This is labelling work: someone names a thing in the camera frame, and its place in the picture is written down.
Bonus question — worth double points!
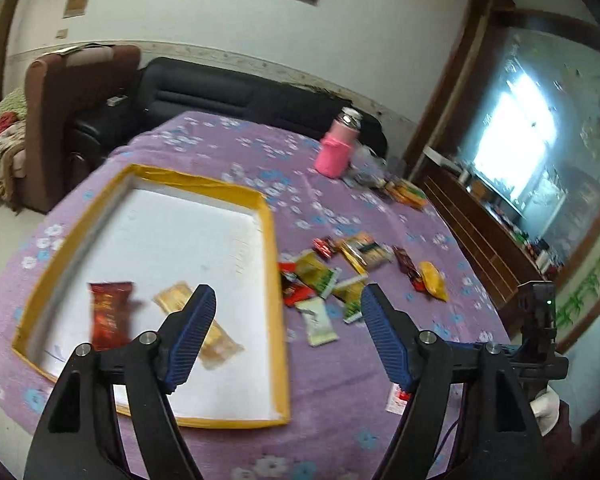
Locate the yellow rimmed white tray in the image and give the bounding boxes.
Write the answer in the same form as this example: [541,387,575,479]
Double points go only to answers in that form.
[12,164,290,429]

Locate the red black candy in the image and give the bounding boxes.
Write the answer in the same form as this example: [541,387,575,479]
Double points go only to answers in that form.
[312,236,339,261]
[278,262,315,308]

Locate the clear plastic bag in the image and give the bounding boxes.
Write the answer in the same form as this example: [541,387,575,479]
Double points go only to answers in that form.
[342,144,385,188]

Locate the white cream candy packet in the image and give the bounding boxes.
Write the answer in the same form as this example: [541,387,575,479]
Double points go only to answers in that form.
[295,297,339,348]

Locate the black leather sofa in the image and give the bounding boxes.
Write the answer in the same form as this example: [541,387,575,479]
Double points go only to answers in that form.
[72,55,389,181]

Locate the long red chocolate bar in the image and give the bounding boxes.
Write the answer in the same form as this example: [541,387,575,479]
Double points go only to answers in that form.
[392,246,427,292]

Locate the brown armchair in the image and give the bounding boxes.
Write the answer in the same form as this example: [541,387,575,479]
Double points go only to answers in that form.
[0,44,140,212]

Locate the wooden tv cabinet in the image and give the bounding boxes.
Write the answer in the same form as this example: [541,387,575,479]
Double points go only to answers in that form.
[416,148,544,336]

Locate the pink knitted thermos bottle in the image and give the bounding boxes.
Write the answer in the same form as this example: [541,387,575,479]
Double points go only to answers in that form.
[314,106,362,179]

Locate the yellow snack pouch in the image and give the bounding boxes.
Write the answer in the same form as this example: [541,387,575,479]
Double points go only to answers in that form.
[419,261,449,302]

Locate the large cracker pack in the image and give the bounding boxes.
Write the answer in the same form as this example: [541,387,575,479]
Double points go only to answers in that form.
[339,232,392,274]

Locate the right white gloved hand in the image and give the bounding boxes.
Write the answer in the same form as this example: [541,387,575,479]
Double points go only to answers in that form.
[530,386,560,437]

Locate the white red snack packet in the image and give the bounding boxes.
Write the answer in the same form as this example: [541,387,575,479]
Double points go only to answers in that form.
[385,384,411,416]

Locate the green pea snack bag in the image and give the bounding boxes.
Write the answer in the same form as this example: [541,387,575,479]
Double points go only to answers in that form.
[332,274,368,324]

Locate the dark red foil snack bag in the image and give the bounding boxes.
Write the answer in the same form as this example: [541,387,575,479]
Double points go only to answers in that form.
[89,282,134,351]

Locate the long beige wafer stick pack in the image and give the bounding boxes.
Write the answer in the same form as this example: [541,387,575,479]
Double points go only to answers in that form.
[153,282,243,370]

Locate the orange biscuit boxes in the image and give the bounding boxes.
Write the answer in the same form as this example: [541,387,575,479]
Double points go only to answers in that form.
[385,179,429,210]

